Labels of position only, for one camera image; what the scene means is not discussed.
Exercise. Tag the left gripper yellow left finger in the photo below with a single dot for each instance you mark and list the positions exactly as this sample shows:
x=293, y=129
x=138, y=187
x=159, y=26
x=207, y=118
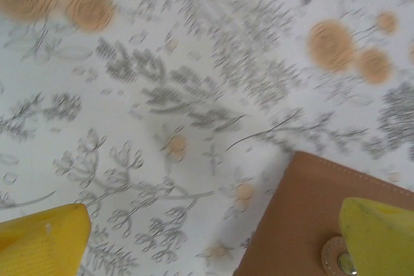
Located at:
x=42, y=243

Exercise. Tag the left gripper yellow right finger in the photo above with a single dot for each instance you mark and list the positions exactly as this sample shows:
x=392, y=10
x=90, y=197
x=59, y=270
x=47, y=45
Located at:
x=381, y=240

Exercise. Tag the floral patterned tablecloth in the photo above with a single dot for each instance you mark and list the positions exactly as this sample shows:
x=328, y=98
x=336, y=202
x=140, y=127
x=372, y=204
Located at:
x=161, y=62

